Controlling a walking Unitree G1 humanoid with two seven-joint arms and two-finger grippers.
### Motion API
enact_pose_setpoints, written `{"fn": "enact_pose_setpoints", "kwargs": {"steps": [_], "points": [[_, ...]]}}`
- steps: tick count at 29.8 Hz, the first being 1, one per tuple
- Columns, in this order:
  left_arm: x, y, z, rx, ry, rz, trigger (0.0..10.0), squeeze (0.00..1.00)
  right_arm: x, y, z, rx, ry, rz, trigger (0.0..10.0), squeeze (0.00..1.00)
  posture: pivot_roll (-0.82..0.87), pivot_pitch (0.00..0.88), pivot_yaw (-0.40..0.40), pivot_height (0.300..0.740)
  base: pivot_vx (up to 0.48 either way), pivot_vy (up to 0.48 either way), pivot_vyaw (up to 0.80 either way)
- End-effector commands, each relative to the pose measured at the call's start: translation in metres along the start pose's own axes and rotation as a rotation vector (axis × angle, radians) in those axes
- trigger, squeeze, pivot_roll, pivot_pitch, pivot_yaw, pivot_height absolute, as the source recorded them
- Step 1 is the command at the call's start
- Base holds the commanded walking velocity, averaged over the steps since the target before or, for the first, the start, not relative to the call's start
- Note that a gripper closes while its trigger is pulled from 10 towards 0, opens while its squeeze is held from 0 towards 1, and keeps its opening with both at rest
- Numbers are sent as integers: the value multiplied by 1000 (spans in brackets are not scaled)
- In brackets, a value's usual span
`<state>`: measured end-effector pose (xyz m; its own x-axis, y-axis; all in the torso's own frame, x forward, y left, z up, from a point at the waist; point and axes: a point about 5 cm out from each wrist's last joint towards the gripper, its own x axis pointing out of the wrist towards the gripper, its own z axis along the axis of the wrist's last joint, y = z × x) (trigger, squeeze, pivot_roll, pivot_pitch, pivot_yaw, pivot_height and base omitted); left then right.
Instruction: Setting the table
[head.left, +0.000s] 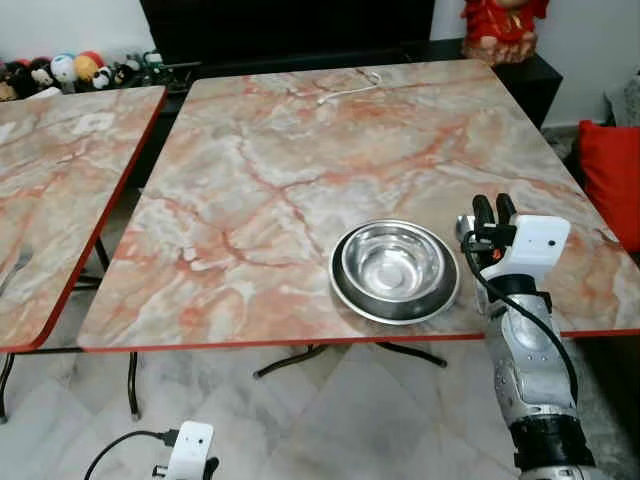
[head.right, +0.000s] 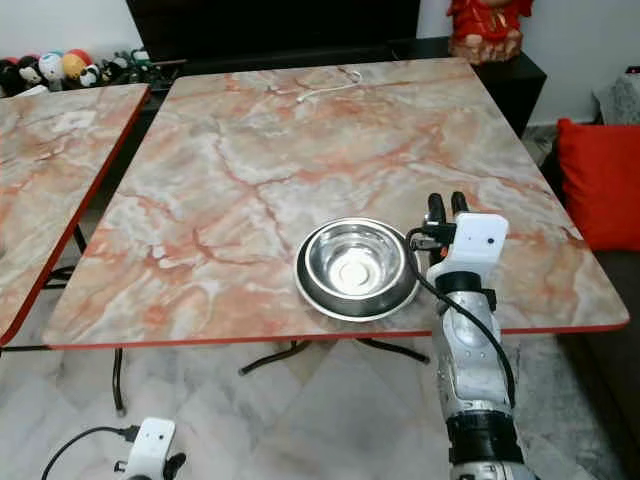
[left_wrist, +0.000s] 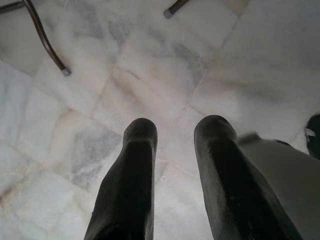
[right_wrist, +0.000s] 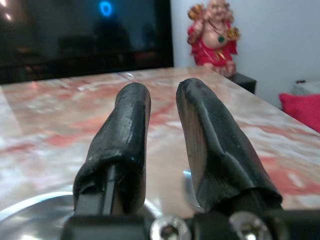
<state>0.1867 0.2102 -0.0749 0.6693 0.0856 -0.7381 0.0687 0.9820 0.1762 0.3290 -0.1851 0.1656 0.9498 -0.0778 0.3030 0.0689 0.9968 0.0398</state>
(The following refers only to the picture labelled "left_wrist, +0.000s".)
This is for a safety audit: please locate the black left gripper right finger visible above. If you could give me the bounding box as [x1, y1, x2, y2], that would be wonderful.
[193, 114, 304, 240]

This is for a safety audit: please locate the black robot foot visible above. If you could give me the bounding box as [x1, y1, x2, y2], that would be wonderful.
[304, 114, 320, 161]

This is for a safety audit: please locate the dark wooden chair leg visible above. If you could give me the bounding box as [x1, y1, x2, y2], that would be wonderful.
[0, 0, 72, 77]
[163, 0, 189, 19]

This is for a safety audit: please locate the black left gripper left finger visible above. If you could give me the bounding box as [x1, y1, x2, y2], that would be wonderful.
[83, 117, 158, 240]

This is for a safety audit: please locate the grey robot leg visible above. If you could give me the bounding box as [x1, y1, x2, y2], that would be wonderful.
[237, 134, 320, 240]

